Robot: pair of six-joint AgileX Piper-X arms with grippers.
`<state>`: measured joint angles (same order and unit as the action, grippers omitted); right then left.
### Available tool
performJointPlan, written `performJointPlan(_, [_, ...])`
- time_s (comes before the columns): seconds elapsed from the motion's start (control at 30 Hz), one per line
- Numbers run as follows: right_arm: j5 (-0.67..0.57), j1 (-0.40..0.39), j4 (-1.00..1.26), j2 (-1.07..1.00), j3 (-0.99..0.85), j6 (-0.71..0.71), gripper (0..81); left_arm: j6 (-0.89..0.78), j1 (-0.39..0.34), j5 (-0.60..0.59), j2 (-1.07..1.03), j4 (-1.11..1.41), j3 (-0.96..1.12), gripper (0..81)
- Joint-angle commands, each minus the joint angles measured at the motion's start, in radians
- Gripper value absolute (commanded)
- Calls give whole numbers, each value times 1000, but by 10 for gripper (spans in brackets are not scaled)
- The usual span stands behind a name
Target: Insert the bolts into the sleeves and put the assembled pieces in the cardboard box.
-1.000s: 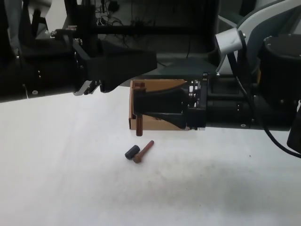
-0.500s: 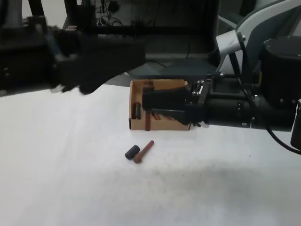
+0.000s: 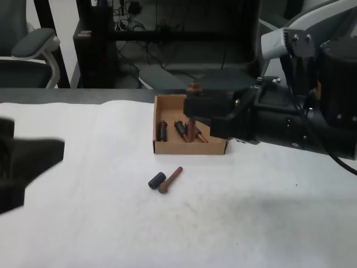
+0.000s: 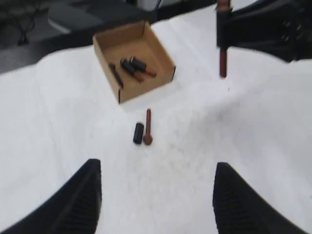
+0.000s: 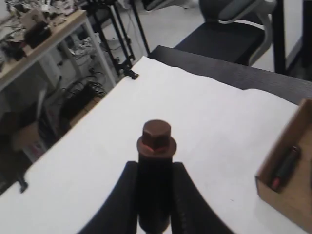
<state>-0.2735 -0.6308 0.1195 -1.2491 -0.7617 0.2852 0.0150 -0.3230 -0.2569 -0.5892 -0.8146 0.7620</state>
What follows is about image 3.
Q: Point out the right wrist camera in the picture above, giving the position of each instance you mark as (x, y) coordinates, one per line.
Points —
(279, 42)

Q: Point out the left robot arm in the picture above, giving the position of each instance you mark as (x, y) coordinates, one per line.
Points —
(25, 159)

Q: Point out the white office chair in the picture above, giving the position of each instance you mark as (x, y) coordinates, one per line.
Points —
(30, 44)

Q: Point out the cardboard box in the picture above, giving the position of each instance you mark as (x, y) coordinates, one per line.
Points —
(189, 148)

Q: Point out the black sleeve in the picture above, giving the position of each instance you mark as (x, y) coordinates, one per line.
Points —
(156, 180)

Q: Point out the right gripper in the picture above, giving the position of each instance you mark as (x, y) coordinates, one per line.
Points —
(265, 117)

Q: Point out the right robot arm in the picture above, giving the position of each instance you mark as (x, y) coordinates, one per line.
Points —
(337, 83)

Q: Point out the black cabinet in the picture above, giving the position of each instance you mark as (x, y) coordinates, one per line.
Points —
(94, 50)

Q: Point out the copper bolt with black sleeve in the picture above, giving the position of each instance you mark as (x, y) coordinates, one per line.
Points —
(180, 129)
(162, 131)
(201, 136)

